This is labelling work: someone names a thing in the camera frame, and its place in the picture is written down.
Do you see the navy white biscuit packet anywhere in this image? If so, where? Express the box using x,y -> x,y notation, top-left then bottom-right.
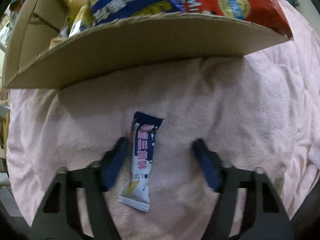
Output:
119,112 -> 163,212

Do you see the pink bed duvet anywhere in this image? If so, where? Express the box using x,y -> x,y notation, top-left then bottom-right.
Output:
7,0 -> 319,239

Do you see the brown cardboard box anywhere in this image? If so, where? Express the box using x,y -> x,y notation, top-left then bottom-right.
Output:
2,0 -> 290,89

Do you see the yellow snack bag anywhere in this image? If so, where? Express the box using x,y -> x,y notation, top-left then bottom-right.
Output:
49,0 -> 94,49

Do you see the red snack bag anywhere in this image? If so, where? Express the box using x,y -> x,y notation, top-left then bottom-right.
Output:
176,0 -> 293,38

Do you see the blue snack bag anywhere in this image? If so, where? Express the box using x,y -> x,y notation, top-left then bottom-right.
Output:
90,0 -> 184,25

